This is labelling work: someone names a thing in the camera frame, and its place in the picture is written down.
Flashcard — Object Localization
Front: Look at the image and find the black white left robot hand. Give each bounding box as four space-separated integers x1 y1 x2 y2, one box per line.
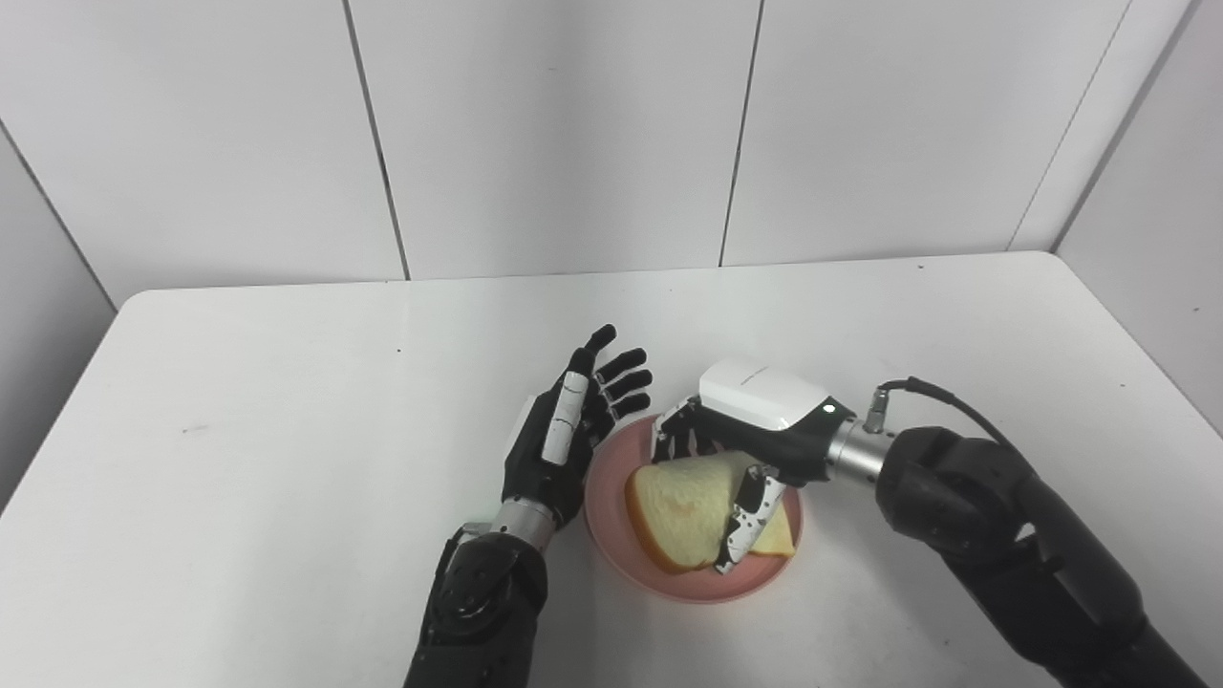
501 324 655 533

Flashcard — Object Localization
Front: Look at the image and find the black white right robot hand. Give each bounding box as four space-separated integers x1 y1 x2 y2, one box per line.
649 358 859 576

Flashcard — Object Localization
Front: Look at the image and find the slice of bread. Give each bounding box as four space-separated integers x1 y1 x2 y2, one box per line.
625 451 797 575

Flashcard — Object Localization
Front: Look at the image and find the pink round plate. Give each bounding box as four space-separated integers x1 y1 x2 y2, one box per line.
583 413 805 605

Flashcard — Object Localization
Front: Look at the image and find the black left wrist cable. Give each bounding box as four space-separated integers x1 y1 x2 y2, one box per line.
433 522 490 613

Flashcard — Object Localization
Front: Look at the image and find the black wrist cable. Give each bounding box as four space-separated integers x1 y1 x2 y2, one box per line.
864 376 1016 452
433 522 490 613

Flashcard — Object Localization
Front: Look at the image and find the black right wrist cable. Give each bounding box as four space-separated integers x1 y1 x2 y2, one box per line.
864 376 1016 452

